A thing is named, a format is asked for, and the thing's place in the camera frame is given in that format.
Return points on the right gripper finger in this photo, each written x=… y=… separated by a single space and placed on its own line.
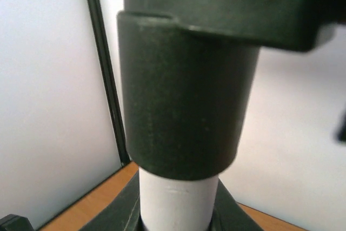
x=14 y=222

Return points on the white music stand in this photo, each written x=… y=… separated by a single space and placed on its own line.
x=187 y=67

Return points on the black frame post left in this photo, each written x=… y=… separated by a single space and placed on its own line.
x=101 y=41

